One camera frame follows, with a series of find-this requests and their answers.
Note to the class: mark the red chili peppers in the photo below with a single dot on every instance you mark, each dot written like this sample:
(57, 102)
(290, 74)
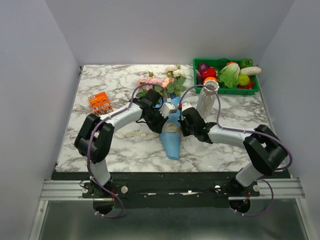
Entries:
(249, 85)

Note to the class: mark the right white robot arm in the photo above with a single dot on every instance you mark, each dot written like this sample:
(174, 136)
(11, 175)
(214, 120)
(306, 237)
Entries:
(264, 149)

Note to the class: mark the orange pumpkin toy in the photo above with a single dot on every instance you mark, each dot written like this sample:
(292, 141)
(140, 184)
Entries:
(210, 78)

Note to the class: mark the aluminium rail frame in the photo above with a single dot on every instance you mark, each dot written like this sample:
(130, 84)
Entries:
(63, 214)

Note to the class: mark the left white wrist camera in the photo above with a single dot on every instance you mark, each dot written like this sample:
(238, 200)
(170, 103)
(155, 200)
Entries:
(167, 108)

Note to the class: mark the green bell pepper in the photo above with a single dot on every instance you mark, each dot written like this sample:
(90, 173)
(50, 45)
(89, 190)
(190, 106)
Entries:
(245, 63)

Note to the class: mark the green apple toy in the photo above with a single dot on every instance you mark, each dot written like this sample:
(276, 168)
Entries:
(243, 80)

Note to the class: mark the orange snack packet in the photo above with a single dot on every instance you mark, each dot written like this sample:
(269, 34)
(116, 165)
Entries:
(100, 104)

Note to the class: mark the purple onion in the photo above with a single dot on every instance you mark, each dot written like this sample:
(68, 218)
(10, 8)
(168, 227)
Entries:
(202, 67)

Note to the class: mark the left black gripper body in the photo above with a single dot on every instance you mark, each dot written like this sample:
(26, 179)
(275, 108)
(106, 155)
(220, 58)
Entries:
(155, 120)

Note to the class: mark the green plastic basket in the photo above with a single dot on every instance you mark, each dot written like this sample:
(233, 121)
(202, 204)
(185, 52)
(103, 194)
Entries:
(218, 65)

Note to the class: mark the cream printed ribbon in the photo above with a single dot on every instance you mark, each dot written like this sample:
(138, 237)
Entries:
(169, 128)

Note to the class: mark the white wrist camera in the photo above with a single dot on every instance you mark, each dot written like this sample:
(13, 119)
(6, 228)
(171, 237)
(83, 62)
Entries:
(184, 106)
(167, 108)

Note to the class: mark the white radish toy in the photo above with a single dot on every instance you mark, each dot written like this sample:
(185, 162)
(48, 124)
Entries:
(250, 71)

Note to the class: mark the black mounting base plate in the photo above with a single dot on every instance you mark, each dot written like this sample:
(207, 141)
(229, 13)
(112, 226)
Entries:
(163, 190)

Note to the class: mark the white ribbed ceramic vase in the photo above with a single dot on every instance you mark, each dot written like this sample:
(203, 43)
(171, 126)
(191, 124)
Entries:
(207, 98)

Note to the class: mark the blue flower bouquet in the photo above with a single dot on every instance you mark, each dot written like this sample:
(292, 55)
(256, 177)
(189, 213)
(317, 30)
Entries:
(171, 88)

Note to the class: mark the red bell pepper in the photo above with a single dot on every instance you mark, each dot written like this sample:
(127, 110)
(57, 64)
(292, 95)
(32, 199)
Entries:
(210, 72)

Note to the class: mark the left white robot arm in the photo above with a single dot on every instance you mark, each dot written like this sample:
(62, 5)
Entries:
(95, 136)

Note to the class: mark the purple eggplant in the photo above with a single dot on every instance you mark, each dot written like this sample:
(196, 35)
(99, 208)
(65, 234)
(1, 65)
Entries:
(198, 77)

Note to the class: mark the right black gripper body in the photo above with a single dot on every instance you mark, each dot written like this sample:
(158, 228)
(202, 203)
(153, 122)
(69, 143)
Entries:
(186, 130)

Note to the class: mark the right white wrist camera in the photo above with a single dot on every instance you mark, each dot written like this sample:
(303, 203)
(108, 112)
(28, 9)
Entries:
(184, 106)

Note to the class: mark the green lettuce toy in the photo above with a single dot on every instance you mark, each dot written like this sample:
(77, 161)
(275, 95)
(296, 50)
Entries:
(228, 76)

